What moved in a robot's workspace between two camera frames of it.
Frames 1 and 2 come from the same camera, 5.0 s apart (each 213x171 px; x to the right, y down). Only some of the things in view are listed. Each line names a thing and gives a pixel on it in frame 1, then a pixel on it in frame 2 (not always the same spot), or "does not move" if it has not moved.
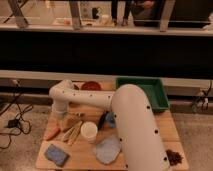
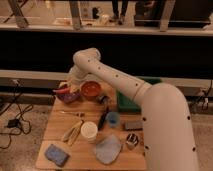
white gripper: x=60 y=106 → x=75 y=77
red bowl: x=90 y=86 does not move
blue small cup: x=111 y=118 does not move
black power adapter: x=13 y=123 does not move
